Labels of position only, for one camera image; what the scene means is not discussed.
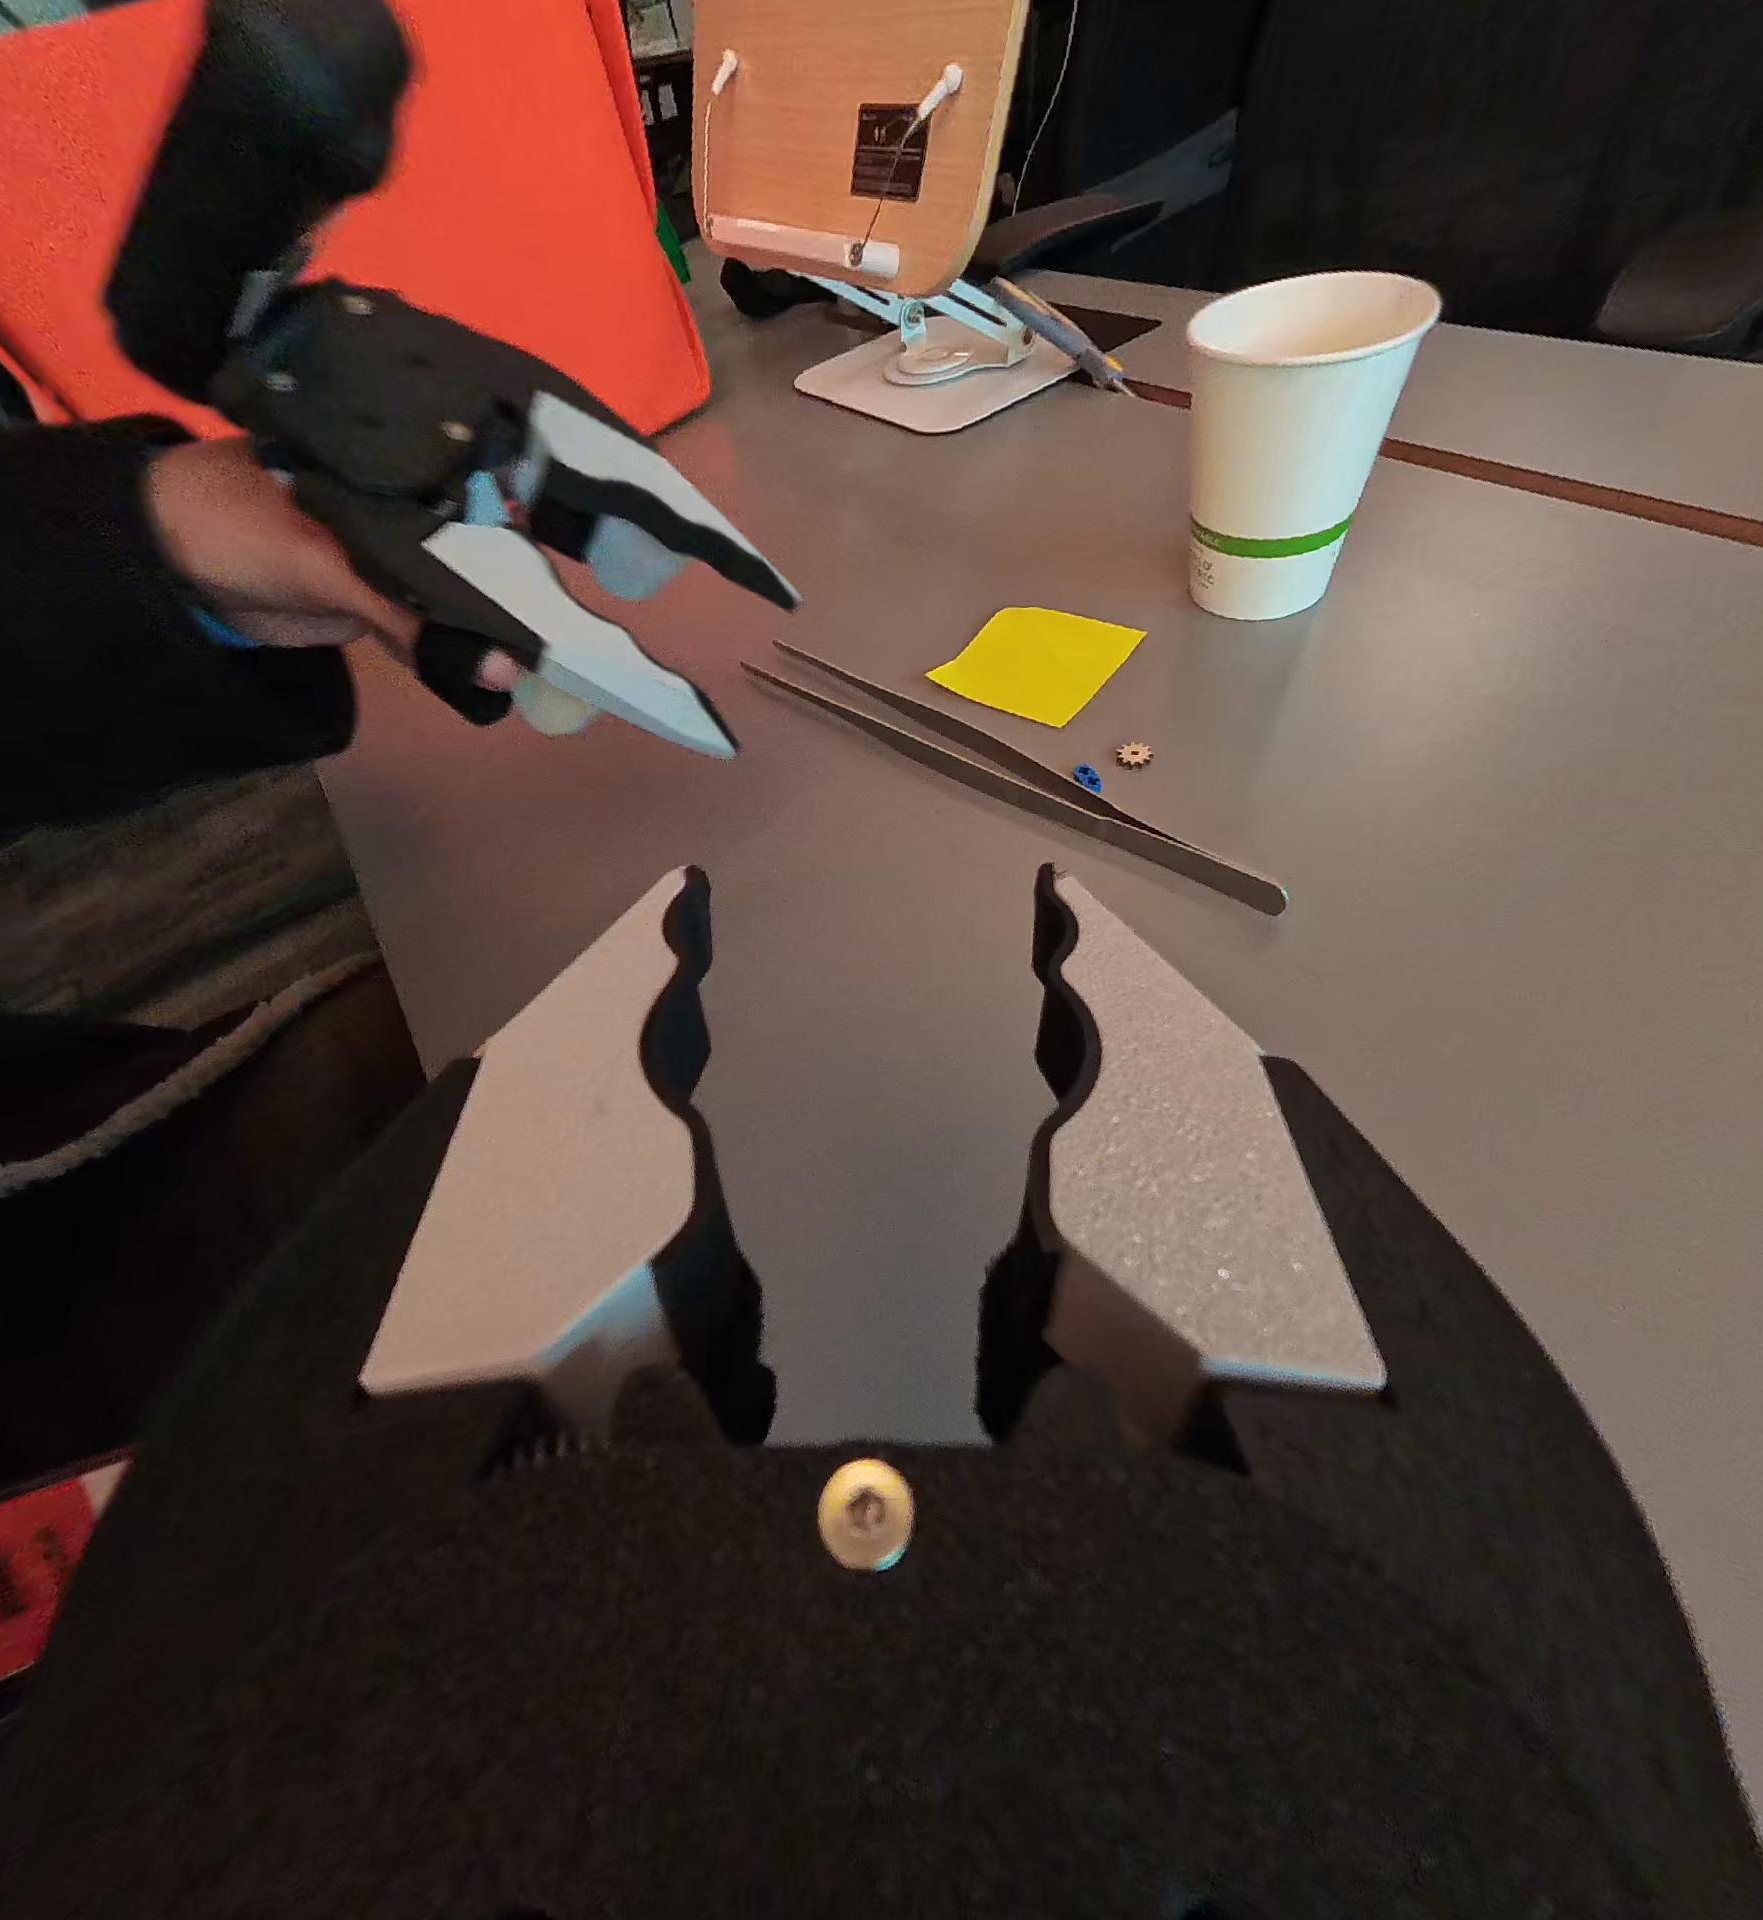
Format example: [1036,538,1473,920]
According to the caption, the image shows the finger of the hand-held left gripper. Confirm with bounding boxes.
[420,520,742,761]
[521,389,806,612]

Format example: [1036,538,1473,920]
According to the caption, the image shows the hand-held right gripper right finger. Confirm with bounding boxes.
[977,862,1390,1448]

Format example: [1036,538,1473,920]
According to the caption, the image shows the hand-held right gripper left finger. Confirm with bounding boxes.
[358,864,780,1448]

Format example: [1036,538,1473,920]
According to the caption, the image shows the long metal tweezers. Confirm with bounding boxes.
[741,639,1294,918]

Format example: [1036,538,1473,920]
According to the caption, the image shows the yellow sticky note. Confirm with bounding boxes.
[925,602,1150,730]

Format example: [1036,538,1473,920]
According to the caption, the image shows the white paper cup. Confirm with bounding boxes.
[1185,271,1444,624]

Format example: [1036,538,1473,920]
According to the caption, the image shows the person's left forearm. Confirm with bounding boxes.
[0,418,361,875]

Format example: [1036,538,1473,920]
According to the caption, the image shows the person's left hand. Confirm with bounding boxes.
[144,440,526,704]

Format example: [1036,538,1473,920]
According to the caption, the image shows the orange felt storage bin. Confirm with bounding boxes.
[0,0,715,445]

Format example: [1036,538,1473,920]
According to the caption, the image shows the wooden book stand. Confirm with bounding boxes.
[691,0,1065,438]

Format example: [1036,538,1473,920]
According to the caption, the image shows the black mesh office chair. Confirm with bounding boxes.
[1218,0,1763,364]
[979,0,1243,291]

